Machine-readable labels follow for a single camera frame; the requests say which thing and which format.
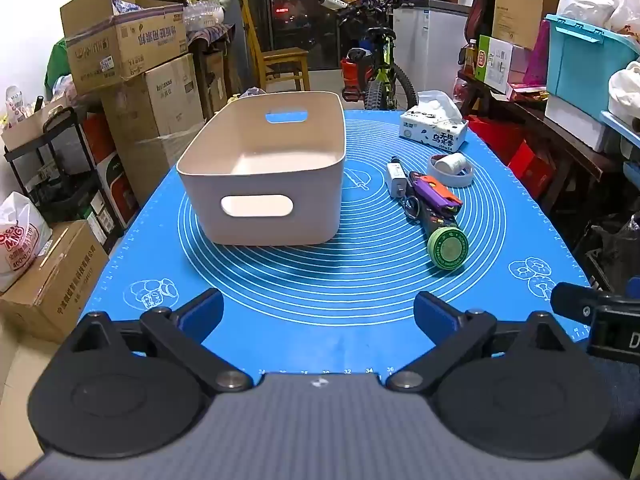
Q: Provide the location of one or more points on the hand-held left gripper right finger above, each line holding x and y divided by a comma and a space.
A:
434, 316

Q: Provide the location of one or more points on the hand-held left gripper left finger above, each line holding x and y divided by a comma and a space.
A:
202, 312

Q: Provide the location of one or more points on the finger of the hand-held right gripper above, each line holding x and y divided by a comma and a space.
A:
570, 300

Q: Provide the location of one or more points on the beige plastic storage bin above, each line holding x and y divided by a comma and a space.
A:
260, 195

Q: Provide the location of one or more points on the white charger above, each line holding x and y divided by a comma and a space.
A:
398, 180

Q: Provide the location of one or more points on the green round tin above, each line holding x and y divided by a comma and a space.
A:
449, 250

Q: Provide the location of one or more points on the person's dark blue clothing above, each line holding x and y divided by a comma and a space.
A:
617, 410

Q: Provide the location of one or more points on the blue silicone baking mat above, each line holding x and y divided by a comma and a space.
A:
350, 285

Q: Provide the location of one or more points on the metal keyring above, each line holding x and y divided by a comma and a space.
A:
412, 208

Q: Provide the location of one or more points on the purple and orange toy knife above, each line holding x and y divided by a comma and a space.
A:
437, 192

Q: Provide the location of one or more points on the red paper bag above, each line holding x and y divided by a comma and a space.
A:
530, 170

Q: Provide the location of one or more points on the white tape roll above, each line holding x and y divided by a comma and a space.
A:
457, 180

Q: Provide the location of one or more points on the low brown cardboard box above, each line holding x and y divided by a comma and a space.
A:
55, 285

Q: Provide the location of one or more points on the small white bottle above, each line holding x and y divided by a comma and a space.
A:
450, 163

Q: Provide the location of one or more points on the plastic-wrapped cardboard box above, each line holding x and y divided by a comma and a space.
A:
155, 160

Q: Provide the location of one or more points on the dark wooden side table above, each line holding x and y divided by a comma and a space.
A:
560, 130

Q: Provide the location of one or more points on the black metal shelf rack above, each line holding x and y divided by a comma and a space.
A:
75, 195

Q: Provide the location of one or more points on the white foam box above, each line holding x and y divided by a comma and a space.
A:
575, 120

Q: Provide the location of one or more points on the white tissue pack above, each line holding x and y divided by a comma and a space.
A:
432, 127

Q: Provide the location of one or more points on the white red-print plastic bag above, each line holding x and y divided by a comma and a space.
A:
20, 245

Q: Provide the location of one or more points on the plain brown cardboard box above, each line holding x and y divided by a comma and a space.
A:
160, 100

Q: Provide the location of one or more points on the teal plastic storage box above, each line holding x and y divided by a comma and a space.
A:
585, 60

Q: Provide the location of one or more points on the magenta gift bag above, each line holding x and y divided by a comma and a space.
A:
537, 57

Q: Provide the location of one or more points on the green and black bicycle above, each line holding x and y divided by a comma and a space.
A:
382, 75

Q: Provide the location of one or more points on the green and white carton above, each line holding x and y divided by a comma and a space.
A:
497, 62

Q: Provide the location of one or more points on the red bag on bicycle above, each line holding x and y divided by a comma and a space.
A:
352, 80

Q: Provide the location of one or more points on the open cardboard tray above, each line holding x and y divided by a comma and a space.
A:
35, 125

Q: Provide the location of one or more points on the orange drink bottle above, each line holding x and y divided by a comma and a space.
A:
469, 60

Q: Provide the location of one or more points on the wooden chair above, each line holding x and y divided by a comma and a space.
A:
282, 60

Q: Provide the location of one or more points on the open brown cardboard box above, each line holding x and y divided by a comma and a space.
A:
120, 45

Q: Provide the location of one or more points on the tall brown cardboard box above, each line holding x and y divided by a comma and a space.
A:
520, 5

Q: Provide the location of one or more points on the pack of clear plastic bottles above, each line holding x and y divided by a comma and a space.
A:
202, 12

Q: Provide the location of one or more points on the dark glass door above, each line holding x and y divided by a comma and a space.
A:
295, 15

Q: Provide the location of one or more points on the white cylinder roll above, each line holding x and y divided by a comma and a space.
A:
332, 1

